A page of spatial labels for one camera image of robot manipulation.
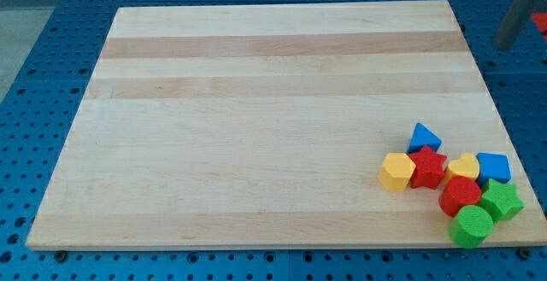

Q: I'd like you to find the yellow heart block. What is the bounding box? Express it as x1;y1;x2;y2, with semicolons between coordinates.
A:
441;153;480;184

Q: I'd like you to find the red object behind pole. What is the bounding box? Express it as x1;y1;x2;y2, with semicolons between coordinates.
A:
532;12;547;39

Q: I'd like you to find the blue triangle block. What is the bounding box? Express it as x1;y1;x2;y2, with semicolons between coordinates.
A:
407;122;442;153

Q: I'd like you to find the green star block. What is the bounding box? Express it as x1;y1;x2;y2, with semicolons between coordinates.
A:
478;179;525;223

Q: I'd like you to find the large wooden board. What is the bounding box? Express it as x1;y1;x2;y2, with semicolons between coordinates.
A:
26;0;546;251

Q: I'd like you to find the red cylinder block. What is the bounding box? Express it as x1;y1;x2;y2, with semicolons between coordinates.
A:
438;176;482;217

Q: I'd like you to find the green cylinder block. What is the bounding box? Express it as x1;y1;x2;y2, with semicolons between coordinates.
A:
449;205;494;249

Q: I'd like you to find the yellow hexagon block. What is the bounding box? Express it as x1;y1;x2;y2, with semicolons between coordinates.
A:
378;153;416;192

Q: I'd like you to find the blue cube block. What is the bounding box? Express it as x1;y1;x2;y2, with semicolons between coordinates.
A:
476;152;512;186

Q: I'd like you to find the red star block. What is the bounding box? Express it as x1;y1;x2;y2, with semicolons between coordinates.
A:
409;145;447;190

